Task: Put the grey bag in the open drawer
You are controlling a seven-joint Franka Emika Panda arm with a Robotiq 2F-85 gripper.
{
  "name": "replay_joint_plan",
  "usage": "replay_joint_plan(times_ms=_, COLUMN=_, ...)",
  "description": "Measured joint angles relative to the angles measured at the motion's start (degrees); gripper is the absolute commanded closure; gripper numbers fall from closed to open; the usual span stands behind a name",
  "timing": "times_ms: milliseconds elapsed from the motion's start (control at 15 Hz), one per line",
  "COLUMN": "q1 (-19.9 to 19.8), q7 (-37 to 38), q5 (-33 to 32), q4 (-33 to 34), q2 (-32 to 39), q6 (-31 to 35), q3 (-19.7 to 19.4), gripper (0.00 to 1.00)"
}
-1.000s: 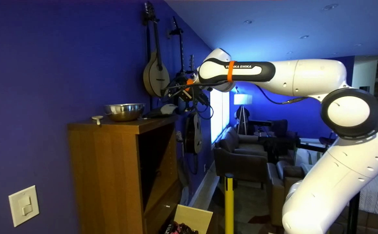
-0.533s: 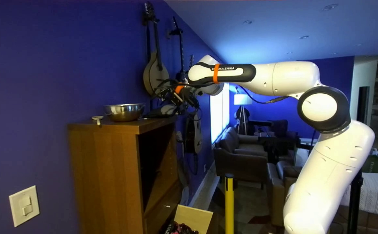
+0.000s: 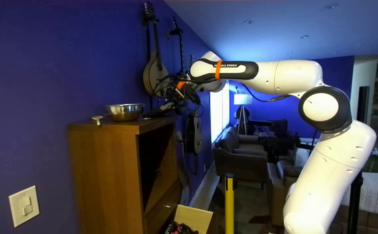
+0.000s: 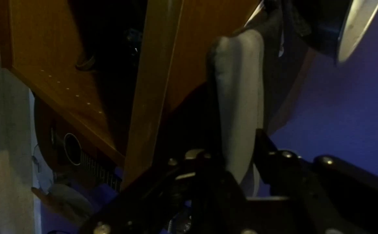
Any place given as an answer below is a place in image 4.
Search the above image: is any grey fabric bag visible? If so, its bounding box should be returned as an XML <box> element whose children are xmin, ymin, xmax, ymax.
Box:
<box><xmin>206</xmin><ymin>0</ymin><xmax>316</xmax><ymax>186</ymax></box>

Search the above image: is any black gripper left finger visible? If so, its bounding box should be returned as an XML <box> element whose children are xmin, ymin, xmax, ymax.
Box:
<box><xmin>195</xmin><ymin>150</ymin><xmax>247</xmax><ymax>219</ymax></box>

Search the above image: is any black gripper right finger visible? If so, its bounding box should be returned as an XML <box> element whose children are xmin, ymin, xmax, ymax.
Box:
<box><xmin>252</xmin><ymin>128</ymin><xmax>316</xmax><ymax>202</ymax></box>

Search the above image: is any brown wooden cabinet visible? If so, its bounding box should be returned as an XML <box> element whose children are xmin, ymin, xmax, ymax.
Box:
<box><xmin>0</xmin><ymin>0</ymin><xmax>264</xmax><ymax>194</ymax></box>

